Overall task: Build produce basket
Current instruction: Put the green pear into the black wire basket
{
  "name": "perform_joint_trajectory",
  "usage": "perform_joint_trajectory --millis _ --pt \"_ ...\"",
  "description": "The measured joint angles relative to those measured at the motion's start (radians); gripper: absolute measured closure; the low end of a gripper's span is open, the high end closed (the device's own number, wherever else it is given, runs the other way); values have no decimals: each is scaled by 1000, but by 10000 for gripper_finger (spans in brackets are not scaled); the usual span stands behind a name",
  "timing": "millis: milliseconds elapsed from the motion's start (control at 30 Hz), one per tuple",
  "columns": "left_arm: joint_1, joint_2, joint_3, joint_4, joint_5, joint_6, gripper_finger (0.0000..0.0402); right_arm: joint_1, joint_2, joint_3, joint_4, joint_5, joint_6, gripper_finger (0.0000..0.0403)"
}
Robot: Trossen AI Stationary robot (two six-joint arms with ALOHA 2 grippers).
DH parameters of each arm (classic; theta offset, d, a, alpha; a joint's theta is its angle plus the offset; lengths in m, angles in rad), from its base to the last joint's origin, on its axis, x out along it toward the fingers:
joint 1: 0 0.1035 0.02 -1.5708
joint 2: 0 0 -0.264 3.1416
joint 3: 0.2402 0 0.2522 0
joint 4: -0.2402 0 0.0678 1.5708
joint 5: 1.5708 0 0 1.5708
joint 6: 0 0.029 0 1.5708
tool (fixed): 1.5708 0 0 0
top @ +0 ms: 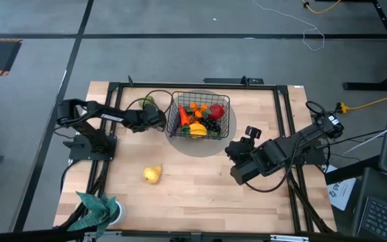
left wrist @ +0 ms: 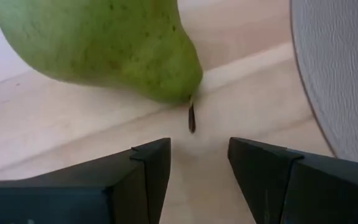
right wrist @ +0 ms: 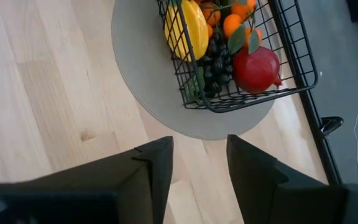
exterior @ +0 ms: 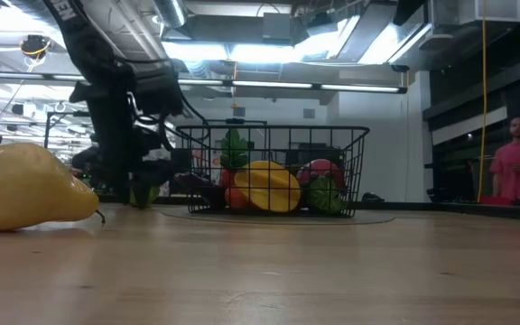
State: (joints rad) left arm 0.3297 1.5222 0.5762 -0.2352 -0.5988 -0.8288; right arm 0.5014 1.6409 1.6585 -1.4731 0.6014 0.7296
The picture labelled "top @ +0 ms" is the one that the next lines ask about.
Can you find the white printed paper sheet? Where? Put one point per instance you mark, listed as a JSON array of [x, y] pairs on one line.
[[341, 193]]

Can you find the yellow pear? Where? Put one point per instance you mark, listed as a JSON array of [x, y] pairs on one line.
[[152, 174]]

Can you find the tangerine bunch with leaves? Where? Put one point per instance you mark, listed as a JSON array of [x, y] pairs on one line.
[[193, 107], [204, 107]]

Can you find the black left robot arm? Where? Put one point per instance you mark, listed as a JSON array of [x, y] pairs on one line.
[[113, 117]]

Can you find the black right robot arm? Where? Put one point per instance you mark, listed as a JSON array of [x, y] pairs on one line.
[[281, 151]]

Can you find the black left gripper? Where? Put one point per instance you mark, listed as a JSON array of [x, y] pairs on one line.
[[148, 121]]

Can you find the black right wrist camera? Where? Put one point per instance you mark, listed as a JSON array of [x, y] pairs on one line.
[[253, 132]]

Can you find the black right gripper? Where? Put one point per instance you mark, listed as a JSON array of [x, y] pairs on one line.
[[240, 152]]

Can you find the black desk leg frame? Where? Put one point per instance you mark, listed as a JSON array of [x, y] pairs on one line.
[[375, 86]]

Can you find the black laptop keyboard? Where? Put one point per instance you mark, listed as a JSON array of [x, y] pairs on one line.
[[385, 220]]

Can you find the grey round mat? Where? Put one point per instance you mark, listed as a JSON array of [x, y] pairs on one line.
[[197, 148]]

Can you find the dark grape bunch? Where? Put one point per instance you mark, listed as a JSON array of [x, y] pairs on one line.
[[211, 125]]

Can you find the teal-leaved plant in white pot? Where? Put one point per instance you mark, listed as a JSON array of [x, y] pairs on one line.
[[96, 210]]

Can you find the black metal rail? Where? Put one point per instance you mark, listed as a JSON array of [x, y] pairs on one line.
[[146, 234]]

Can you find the red pomegranate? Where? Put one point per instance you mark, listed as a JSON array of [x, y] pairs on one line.
[[217, 112]]

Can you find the green pear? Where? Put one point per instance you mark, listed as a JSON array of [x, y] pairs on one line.
[[148, 100]]

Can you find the orange-red carrot with leaves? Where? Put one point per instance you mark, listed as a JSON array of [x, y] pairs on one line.
[[183, 116]]

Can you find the yellow star fruit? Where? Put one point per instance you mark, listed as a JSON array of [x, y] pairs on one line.
[[197, 129]]

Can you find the black metal table frame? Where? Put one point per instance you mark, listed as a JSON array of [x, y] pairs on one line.
[[197, 85]]

